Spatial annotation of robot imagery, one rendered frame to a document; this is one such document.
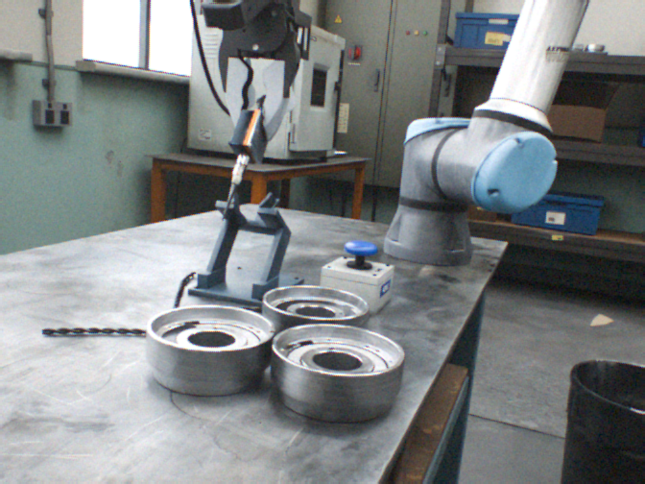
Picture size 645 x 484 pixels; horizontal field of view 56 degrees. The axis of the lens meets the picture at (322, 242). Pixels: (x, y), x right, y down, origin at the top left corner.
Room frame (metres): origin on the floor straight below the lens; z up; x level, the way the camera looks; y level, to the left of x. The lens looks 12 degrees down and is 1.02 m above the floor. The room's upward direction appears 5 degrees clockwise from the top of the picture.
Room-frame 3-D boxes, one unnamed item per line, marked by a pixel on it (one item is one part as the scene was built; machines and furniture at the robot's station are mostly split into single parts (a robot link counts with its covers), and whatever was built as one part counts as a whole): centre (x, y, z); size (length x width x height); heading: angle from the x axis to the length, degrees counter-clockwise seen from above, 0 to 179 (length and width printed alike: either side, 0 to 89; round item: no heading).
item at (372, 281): (0.71, -0.05, 0.82); 0.08 x 0.07 x 0.05; 159
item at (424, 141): (1.01, -0.19, 0.97); 0.13 x 0.12 x 0.14; 27
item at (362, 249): (0.71, -0.05, 0.85); 0.04 x 0.04 x 0.05
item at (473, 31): (4.04, -1.00, 1.61); 0.52 x 0.38 x 0.22; 72
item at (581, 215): (3.86, -1.49, 0.56); 0.52 x 0.38 x 0.22; 66
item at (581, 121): (3.85, -1.47, 1.19); 0.52 x 0.42 x 0.38; 69
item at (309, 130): (3.13, 0.31, 1.10); 0.62 x 0.61 x 0.65; 159
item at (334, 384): (0.45, -0.02, 0.82); 0.10 x 0.10 x 0.04
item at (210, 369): (0.47, 0.08, 0.82); 0.10 x 0.10 x 0.04
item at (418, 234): (1.02, -0.18, 0.85); 0.15 x 0.15 x 0.10
